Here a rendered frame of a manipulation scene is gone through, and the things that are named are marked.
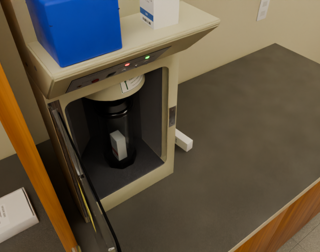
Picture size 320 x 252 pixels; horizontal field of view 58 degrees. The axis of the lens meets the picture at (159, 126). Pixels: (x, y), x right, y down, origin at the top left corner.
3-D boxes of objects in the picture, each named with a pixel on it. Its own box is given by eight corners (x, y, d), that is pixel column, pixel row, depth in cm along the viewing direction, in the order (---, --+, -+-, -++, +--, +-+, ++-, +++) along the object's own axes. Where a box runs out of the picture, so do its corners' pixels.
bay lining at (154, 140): (58, 150, 96) (24, 54, 72) (126, 120, 107) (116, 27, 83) (91, 203, 81) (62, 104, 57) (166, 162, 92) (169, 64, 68)
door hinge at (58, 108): (83, 213, 81) (45, 104, 55) (91, 209, 82) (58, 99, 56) (85, 217, 80) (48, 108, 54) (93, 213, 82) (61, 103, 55)
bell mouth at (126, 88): (62, 74, 75) (57, 55, 71) (122, 54, 82) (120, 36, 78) (93, 111, 64) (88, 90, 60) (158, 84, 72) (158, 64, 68)
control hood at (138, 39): (41, 94, 53) (23, 43, 46) (180, 44, 67) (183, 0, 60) (65, 129, 46) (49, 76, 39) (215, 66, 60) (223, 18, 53)
